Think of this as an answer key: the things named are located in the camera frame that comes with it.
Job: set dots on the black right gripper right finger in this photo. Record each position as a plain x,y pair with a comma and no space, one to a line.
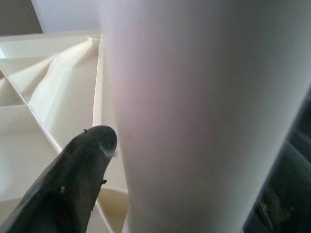
281,208

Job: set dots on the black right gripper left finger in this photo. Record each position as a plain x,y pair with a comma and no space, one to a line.
68,184

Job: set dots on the white plastic table top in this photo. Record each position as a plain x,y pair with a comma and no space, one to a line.
48,109

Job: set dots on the white plastic table leg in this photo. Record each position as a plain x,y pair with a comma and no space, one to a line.
194,97

